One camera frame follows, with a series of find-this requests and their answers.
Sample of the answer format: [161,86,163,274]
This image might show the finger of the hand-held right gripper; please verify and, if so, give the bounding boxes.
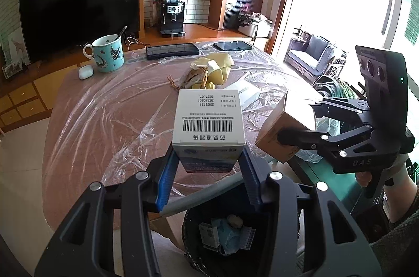
[278,126,374,160]
[309,97,372,130]

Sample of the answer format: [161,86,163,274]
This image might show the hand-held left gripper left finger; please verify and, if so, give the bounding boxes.
[34,146,179,277]

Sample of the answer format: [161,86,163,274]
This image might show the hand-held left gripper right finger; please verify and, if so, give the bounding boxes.
[240,148,382,277]

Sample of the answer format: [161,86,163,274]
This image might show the brown cardboard box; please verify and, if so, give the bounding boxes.
[255,90,317,164]

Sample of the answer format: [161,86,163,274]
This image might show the black lined trash bin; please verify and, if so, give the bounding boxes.
[181,180,305,277]

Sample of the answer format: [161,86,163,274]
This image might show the white medicine box with barcode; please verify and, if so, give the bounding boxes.
[172,90,246,173]

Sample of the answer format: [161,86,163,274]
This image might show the person's right forearm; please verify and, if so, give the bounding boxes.
[384,159,419,223]

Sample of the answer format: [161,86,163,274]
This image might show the person's right hand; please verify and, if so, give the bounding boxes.
[355,170,373,188]

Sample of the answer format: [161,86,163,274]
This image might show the grey cylindrical bar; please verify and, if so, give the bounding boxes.
[159,170,244,218]

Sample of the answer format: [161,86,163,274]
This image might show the blister pill pack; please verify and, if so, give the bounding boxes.
[240,228,256,249]

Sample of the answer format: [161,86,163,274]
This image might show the grey sofa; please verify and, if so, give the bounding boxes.
[284,34,341,76]

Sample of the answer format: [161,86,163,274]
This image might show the blue face mask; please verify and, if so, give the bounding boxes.
[211,218,243,255]

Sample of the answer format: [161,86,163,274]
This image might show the small white packet box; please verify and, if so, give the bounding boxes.
[199,222,219,248]

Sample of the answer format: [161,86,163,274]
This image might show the flat white box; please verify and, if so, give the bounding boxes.
[226,80,260,108]

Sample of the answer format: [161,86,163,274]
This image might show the clear plastic table sheet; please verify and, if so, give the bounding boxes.
[56,41,324,195]

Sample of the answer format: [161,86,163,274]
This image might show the yellow paper bag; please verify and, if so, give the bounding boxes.
[178,52,234,90]

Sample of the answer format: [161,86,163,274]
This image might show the black smartphone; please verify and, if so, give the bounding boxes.
[213,41,253,52]

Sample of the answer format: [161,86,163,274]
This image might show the grey bag on cabinet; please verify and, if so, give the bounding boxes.
[237,10,274,38]

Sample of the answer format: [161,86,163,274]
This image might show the black tablet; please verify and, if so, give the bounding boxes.
[146,43,200,61]

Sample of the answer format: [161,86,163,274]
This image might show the white earbuds case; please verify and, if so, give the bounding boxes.
[78,65,94,80]

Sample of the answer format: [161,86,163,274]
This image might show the person's dark green clothing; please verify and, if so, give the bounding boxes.
[369,215,419,277]

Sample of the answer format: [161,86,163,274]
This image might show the turquoise butterfly print mug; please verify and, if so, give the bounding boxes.
[83,34,125,73]

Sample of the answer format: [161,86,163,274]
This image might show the wooden drawer cabinet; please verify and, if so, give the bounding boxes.
[0,82,49,133]

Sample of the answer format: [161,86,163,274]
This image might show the black coffee machine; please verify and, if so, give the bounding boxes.
[159,0,186,37]

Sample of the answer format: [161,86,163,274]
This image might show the black flat screen television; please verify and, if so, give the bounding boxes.
[19,0,142,64]

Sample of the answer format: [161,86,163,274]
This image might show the giraffe picture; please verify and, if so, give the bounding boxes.
[8,35,30,64]

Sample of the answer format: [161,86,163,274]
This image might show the white charging cable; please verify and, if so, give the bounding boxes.
[126,37,145,51]

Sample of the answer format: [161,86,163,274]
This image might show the small floral picture frame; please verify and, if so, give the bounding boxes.
[3,62,25,78]

